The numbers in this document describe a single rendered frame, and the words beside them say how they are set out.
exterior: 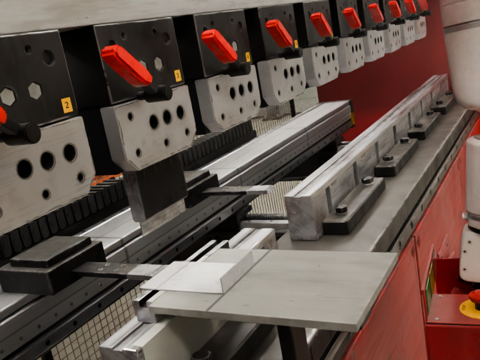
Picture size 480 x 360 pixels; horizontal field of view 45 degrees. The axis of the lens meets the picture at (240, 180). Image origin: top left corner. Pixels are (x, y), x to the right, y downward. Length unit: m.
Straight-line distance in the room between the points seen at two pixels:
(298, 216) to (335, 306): 0.55
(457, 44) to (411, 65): 1.78
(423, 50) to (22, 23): 2.36
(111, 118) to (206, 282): 0.25
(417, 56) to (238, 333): 2.14
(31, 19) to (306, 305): 0.40
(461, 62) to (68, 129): 0.68
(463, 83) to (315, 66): 0.29
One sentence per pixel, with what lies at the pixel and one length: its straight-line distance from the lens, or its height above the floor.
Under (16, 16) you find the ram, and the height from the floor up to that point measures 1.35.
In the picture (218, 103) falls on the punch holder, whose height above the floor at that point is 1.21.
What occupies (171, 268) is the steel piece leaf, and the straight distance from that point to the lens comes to 0.83.
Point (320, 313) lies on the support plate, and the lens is 0.64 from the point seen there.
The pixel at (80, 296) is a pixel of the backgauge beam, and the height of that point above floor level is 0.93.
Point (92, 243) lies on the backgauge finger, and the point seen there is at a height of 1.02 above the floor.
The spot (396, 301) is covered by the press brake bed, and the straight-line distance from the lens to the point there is 1.29.
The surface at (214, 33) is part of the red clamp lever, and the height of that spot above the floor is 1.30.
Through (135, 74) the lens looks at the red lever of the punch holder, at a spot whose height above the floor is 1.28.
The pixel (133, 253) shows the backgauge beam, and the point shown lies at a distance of 1.10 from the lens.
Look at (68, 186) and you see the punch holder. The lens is 0.59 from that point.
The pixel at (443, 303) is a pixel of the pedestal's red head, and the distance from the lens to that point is 1.12.
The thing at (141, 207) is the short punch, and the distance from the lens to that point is 0.74.
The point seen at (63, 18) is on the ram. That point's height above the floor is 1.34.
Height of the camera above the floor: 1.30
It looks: 14 degrees down
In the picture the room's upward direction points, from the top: 10 degrees counter-clockwise
